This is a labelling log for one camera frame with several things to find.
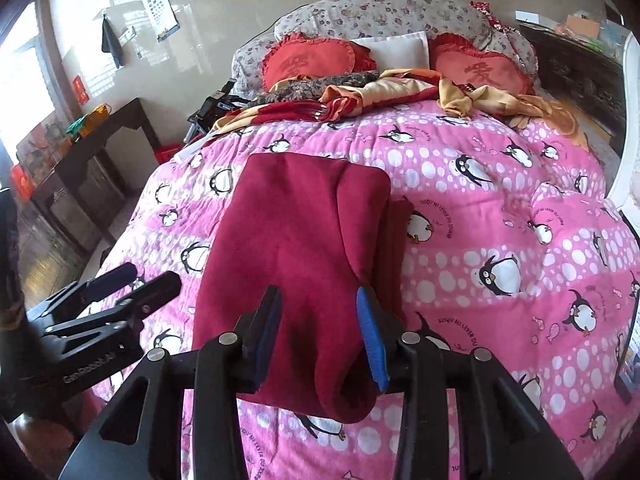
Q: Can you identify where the dark red fleece sweater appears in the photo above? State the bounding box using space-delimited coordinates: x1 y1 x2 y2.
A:
192 153 413 424

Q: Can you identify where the dark wooden side table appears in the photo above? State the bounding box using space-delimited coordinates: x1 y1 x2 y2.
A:
30 98 162 257

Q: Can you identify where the pink penguin quilt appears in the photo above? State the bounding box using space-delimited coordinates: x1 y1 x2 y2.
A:
104 101 639 479

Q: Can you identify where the black tripod device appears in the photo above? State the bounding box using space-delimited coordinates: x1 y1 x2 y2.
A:
183 78 248 145

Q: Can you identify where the dark hanging cloth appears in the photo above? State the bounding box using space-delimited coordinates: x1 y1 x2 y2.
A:
101 14 124 68

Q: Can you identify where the dark brown patterned cloth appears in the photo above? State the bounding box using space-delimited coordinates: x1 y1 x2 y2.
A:
245 70 380 108

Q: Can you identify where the red yellow patterned blanket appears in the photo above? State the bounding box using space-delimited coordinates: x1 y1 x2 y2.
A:
209 68 589 150

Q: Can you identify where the left red heart cushion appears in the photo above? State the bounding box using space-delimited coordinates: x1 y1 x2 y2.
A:
260 32 376 90

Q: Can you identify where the red heart cushion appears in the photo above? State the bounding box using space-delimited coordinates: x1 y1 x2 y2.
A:
260 32 376 90
428 32 533 94

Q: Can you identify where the floral grey pillow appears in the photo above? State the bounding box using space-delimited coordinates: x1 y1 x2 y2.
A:
231 0 539 99

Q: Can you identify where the white small pillow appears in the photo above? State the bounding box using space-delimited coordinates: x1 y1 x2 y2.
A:
352 32 430 72

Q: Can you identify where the dark carved wooden headboard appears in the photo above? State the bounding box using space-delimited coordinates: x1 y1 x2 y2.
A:
518 22 626 155

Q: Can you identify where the right red heart cushion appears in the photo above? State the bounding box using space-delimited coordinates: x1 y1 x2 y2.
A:
428 32 533 94

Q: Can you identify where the red wall sticker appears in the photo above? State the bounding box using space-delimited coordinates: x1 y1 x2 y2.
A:
72 75 90 106

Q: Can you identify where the eye chart wall poster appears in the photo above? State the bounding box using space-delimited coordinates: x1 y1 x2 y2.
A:
141 0 180 42

